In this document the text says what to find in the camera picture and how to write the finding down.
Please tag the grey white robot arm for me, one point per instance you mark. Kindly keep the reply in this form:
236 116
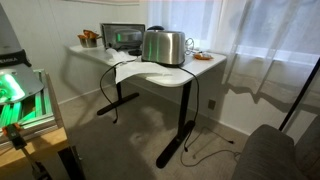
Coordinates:
10 40

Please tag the dark blue rounded object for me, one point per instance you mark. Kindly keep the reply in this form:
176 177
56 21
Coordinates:
155 28

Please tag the white foam cloth sheet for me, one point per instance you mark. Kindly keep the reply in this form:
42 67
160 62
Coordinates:
140 70

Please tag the stainless steel toaster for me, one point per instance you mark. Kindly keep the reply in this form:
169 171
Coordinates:
163 46

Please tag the white desk with black legs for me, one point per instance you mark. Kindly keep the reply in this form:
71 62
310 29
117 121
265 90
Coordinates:
206 65

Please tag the flat orange snack packet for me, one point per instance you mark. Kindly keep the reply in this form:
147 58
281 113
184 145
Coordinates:
203 56

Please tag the black silver toaster oven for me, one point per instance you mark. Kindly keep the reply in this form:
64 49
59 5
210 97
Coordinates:
110 35

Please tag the small metal pot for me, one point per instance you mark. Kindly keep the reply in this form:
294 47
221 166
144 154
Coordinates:
89 43

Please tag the large orange snack bag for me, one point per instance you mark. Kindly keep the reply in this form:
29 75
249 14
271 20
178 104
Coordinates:
90 34

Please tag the small orange snack bag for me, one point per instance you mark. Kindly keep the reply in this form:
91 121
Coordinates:
81 36

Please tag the sheer white curtain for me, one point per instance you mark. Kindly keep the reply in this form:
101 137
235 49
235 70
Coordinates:
260 40

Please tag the grey fabric sofa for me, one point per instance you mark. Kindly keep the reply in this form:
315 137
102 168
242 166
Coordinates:
266 153

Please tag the wooden workbench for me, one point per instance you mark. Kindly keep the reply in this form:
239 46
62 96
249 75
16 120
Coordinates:
33 146

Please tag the black slanted pole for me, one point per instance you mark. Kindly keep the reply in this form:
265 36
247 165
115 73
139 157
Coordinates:
300 95

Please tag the orange black clamp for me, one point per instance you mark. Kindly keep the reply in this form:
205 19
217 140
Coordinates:
14 135

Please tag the wall power outlet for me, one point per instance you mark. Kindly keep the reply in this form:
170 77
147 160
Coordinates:
211 104

